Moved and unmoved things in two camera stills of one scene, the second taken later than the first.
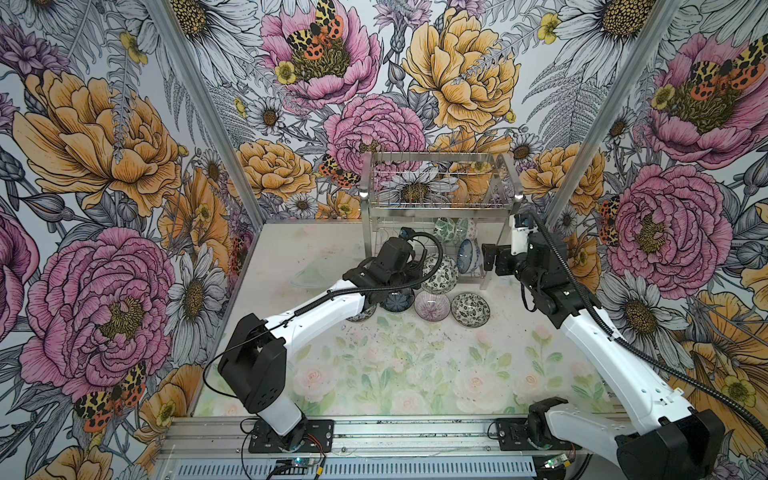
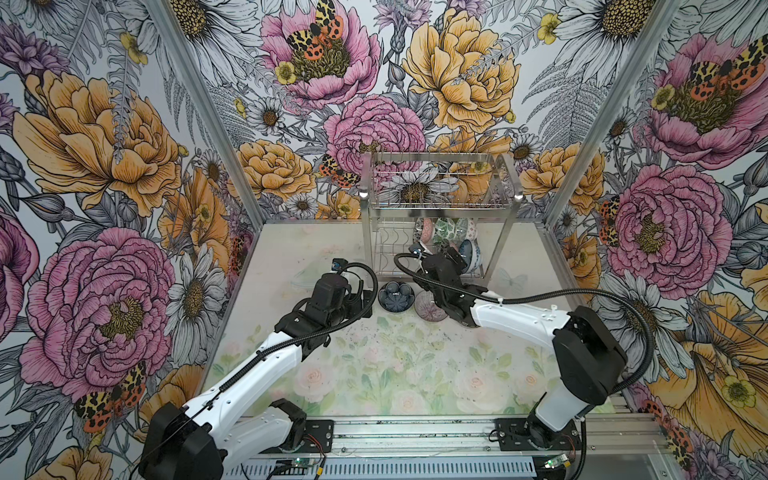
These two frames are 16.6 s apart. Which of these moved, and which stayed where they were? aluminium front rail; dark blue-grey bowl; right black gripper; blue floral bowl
Moved: right black gripper
Stayed: aluminium front rail; dark blue-grey bowl; blue floral bowl
